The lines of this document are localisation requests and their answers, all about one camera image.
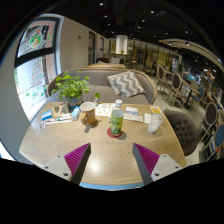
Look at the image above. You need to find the flat blue white box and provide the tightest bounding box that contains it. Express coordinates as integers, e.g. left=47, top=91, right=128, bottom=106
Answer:
left=40, top=109, right=54, bottom=122

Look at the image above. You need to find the yellow-brown ceramic mug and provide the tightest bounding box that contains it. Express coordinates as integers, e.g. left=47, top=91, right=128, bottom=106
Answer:
left=79, top=101, right=98, bottom=127

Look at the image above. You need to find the yellow square card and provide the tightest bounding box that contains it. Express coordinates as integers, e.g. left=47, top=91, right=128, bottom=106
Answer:
left=149, top=105, right=163, bottom=116

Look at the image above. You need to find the blue white card packet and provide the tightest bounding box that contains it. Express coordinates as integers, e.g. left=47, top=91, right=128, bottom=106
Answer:
left=125, top=105, right=140, bottom=116

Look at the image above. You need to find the white paper napkin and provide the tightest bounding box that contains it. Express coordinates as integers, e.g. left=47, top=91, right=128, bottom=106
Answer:
left=143, top=112, right=154, bottom=125

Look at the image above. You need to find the white illustrated booklet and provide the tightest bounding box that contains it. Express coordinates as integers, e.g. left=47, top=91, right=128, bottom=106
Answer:
left=94, top=103, right=113, bottom=117

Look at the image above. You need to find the grey curved sofa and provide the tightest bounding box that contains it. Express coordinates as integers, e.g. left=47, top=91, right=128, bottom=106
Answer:
left=46, top=63, right=158, bottom=106

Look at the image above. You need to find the white tube with green cap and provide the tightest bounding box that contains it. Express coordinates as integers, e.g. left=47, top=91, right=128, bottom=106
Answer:
left=44, top=114, right=73, bottom=125

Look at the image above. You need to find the clear plastic cup with straw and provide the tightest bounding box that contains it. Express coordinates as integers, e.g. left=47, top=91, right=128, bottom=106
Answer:
left=147, top=109, right=165, bottom=135

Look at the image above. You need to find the green-labelled clear drink bottle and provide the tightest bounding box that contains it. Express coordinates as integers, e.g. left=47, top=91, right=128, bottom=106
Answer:
left=109, top=99, right=126, bottom=137

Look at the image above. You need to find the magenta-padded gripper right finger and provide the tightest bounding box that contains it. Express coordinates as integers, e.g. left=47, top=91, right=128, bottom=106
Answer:
left=132, top=142, right=184, bottom=186

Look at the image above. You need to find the group of ceiling spotlights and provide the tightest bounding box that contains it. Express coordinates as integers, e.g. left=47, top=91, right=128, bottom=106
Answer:
left=98, top=1, right=221, bottom=51

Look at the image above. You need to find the dark grey tufted armchair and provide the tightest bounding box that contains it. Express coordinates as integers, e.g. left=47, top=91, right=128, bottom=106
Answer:
left=163, top=109, right=201, bottom=157

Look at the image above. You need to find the group of oval-back chairs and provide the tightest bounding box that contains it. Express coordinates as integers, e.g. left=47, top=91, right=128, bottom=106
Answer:
left=154, top=63, right=224, bottom=162

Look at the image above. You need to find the brown paper card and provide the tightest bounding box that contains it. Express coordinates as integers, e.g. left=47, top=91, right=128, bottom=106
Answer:
left=51, top=102, right=71, bottom=119

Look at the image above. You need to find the white printed leaflet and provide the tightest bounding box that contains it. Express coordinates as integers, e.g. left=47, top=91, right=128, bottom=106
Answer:
left=123, top=113, right=145, bottom=124

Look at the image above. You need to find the flat round red coaster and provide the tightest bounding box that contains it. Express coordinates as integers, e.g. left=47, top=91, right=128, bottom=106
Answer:
left=106, top=127, right=124, bottom=139

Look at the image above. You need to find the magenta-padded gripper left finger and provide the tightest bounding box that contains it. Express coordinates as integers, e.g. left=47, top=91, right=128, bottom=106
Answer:
left=43, top=142, right=92, bottom=186

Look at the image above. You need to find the green potted plant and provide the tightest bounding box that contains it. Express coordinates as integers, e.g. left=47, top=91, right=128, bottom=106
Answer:
left=50, top=69, right=101, bottom=108

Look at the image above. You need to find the small light-blue box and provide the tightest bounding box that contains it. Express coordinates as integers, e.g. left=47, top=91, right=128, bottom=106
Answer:
left=70, top=106, right=82, bottom=121

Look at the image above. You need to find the grey white chevron pillow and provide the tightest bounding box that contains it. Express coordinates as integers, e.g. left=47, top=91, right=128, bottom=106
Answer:
left=107, top=70, right=146, bottom=99

